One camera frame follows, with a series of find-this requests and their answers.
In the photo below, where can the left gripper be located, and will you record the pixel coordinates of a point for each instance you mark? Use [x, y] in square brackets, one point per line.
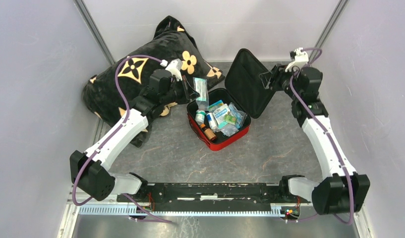
[189, 93]

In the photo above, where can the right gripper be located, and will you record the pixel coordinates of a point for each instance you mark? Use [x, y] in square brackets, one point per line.
[276, 74]

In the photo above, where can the teal plaster packet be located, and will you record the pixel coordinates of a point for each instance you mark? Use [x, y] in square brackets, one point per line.
[201, 87]

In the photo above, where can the white bottle green label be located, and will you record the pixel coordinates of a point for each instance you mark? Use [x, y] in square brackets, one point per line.
[200, 116]

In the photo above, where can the white bottle blue label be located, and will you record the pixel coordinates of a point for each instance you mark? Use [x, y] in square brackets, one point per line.
[212, 122]

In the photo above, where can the brown bottle orange cap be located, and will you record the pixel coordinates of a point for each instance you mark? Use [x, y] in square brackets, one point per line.
[208, 132]

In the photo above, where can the red medicine kit case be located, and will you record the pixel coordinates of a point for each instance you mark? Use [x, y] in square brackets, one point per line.
[244, 88]

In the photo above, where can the small green packet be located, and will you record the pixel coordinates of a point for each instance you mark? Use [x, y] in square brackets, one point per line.
[230, 119]

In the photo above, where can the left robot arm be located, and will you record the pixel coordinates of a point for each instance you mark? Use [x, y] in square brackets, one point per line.
[90, 169]

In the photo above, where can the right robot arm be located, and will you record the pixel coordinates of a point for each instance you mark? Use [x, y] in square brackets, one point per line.
[343, 189]

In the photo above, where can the black pillow with gold flowers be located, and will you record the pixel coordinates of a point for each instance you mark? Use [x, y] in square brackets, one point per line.
[171, 41]

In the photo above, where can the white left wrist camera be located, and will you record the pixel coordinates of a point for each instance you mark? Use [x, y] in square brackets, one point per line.
[173, 67]

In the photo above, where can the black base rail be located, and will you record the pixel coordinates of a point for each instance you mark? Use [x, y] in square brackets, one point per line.
[215, 197]

